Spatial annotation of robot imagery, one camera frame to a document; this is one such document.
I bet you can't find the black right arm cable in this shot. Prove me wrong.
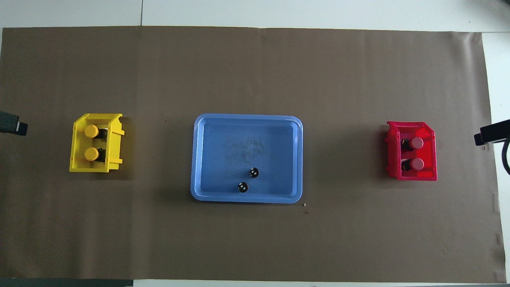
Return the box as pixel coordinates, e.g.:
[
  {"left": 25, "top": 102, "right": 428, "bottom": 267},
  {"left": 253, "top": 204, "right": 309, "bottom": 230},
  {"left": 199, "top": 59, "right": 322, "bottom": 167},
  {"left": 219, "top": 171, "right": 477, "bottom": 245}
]
[{"left": 501, "top": 138, "right": 510, "bottom": 176}]

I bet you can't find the yellow plastic bin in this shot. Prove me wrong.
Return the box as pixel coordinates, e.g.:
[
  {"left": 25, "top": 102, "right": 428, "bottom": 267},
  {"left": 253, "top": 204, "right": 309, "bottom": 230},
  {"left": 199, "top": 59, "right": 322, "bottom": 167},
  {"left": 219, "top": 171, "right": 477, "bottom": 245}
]
[{"left": 69, "top": 113, "right": 125, "bottom": 173}]

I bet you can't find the brown paper table mat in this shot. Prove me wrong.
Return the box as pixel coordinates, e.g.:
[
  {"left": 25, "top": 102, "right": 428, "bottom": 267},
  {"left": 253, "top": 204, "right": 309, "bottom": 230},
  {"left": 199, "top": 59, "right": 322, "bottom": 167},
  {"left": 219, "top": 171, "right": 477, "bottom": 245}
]
[{"left": 0, "top": 26, "right": 507, "bottom": 284}]

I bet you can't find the blue plastic tray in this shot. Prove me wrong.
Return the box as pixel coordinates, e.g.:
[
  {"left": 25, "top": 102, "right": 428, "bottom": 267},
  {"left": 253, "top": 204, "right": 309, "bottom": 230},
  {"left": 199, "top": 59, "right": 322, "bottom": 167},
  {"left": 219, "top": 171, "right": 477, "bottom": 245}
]
[{"left": 190, "top": 114, "right": 303, "bottom": 204}]

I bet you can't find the red push button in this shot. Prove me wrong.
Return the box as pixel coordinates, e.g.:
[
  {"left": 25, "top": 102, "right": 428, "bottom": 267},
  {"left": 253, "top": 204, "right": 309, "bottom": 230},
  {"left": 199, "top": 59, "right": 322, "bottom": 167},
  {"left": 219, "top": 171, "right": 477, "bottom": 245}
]
[
  {"left": 400, "top": 137, "right": 424, "bottom": 152},
  {"left": 400, "top": 158, "right": 425, "bottom": 172}
]

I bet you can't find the yellow push button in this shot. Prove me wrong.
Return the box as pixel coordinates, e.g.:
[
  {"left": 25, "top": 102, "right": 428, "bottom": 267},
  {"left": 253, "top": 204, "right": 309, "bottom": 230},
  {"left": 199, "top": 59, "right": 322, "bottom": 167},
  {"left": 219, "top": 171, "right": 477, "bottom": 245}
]
[
  {"left": 84, "top": 124, "right": 109, "bottom": 140},
  {"left": 84, "top": 147, "right": 106, "bottom": 163}
]

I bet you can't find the red plastic bin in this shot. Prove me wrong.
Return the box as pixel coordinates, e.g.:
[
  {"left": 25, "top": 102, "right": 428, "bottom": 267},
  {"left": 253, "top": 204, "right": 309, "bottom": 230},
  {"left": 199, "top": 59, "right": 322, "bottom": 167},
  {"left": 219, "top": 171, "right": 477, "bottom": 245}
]
[{"left": 385, "top": 121, "right": 437, "bottom": 181}]

